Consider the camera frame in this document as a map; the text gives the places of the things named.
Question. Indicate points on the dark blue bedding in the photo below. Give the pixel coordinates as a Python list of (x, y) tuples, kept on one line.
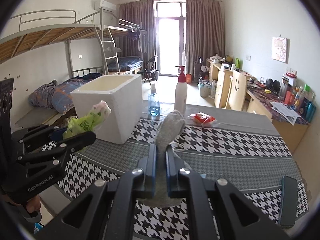
[(127, 62)]

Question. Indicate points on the metal bunk ladder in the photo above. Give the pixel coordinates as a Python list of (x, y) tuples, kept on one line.
[(111, 55)]

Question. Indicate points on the white carton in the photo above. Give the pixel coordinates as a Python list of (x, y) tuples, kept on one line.
[(214, 88)]

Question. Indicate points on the dark hanging clothes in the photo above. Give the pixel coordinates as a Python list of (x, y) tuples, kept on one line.
[(133, 34)]

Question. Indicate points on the white spray bottle red nozzle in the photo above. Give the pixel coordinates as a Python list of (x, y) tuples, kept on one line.
[(180, 97)]

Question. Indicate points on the wooden desk with patterned cover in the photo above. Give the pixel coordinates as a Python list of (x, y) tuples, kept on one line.
[(282, 130)]

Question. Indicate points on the person's left hand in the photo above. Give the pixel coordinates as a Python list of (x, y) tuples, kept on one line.
[(33, 203)]

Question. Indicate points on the red wipes packet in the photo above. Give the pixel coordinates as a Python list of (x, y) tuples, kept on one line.
[(203, 118)]

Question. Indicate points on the blue orange patterned quilt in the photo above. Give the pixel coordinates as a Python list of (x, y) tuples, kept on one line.
[(57, 92)]

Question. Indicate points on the dark smartphone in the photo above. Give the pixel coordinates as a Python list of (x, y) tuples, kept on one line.
[(287, 202)]

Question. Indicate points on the white air conditioner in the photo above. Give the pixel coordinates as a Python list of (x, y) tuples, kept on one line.
[(105, 6)]

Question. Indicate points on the grey metal bunk bed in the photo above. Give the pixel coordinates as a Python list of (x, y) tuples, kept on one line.
[(125, 28), (45, 35)]

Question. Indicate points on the black folding chair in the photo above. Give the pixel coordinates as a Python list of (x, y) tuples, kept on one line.
[(151, 68)]

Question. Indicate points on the houndstooth tablecloth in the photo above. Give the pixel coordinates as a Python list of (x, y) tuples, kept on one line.
[(225, 145)]

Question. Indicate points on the pink cartoon wall picture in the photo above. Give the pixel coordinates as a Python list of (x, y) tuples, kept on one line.
[(280, 49)]

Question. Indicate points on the grey bucket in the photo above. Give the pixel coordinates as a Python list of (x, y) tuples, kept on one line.
[(205, 90)]

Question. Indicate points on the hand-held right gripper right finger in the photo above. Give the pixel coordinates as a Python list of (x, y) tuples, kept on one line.
[(171, 175)]

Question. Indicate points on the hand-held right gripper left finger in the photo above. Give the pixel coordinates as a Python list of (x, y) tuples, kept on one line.
[(153, 175)]

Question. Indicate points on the brown curtain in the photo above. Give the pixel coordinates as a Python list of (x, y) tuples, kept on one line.
[(136, 17), (205, 35)]

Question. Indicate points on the wooden chair with smiley face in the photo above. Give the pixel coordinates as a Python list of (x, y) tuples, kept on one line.
[(237, 92)]

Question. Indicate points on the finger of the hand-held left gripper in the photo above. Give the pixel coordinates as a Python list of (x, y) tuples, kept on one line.
[(77, 140), (37, 135)]

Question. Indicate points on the grey textured cloth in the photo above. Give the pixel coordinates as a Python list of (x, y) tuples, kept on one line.
[(170, 130)]

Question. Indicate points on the white foam box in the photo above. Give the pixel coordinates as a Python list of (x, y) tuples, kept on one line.
[(117, 105)]

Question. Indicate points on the black headphones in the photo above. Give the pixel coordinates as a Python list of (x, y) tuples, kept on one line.
[(272, 84)]

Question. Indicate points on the group of toiletry bottles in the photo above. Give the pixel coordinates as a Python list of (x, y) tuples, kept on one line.
[(300, 100)]

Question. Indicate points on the printed paper sheets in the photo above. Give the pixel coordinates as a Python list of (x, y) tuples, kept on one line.
[(285, 111)]

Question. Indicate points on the green white plastic bag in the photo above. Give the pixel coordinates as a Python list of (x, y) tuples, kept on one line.
[(85, 122)]

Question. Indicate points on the blue liquid spray bottle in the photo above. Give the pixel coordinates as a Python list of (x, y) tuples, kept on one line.
[(154, 107)]

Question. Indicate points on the glass balcony door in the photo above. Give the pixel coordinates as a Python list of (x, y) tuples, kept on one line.
[(170, 42)]

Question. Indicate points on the wooden desk with drawers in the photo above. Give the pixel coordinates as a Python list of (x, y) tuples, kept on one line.
[(221, 85)]

